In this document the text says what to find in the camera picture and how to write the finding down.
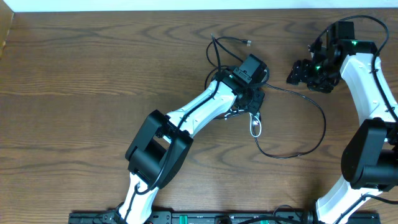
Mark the white cable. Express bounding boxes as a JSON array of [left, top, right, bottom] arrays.
[[248, 112, 262, 138]]

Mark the black USB cable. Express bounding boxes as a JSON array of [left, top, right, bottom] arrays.
[[203, 63, 327, 159]]

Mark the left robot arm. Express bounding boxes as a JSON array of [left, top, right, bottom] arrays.
[[118, 54, 269, 223]]

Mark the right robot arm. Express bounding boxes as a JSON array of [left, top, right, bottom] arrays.
[[287, 17, 397, 223]]

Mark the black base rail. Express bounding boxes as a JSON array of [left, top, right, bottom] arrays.
[[68, 210, 381, 224]]

